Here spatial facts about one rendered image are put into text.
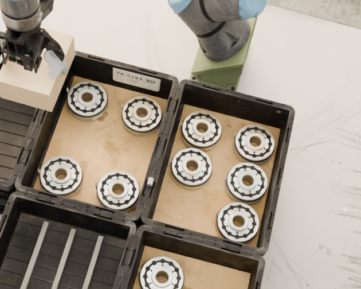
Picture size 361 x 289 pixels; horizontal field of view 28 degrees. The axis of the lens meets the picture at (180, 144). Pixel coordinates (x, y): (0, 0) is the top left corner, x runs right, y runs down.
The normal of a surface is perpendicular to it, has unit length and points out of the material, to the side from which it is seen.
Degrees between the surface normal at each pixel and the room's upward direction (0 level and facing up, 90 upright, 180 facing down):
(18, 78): 0
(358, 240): 0
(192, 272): 0
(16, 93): 90
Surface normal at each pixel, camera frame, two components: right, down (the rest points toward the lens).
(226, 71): -0.26, 0.86
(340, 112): 0.08, -0.43
